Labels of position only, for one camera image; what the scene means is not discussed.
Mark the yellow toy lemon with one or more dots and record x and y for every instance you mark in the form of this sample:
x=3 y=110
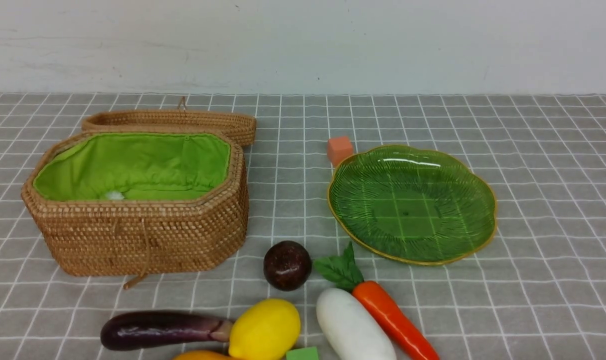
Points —
x=266 y=331

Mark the orange foam cube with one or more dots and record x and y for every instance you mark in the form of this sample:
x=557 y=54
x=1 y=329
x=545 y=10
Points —
x=338 y=149

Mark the woven rattan basket lid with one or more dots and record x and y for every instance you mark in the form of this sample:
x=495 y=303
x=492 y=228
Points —
x=239 y=127

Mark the white toy radish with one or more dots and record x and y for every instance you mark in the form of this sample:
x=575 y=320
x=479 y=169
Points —
x=351 y=331

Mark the green foam cube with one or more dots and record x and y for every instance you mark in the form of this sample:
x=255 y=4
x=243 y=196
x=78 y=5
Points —
x=303 y=353

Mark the purple toy eggplant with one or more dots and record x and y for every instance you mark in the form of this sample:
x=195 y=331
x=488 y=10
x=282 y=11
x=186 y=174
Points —
x=157 y=328

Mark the green glass leaf plate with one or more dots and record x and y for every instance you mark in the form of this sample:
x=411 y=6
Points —
x=414 y=206

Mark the orange toy carrot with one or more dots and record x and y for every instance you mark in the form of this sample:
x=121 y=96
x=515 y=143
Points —
x=343 y=272

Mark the orange yellow toy mango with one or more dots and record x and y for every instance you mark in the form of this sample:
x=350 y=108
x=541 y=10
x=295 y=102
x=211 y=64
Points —
x=202 y=355

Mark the woven rattan basket green lining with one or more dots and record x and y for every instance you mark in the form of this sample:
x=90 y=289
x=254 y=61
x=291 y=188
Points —
x=140 y=203

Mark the dark purple passion fruit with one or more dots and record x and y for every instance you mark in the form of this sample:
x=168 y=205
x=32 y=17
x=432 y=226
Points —
x=287 y=265

